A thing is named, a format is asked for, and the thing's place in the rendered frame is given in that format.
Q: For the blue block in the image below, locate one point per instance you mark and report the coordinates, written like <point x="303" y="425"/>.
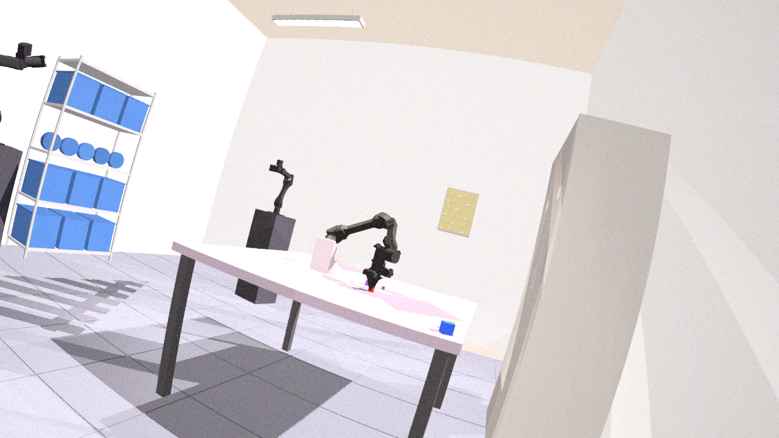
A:
<point x="447" y="328"/>

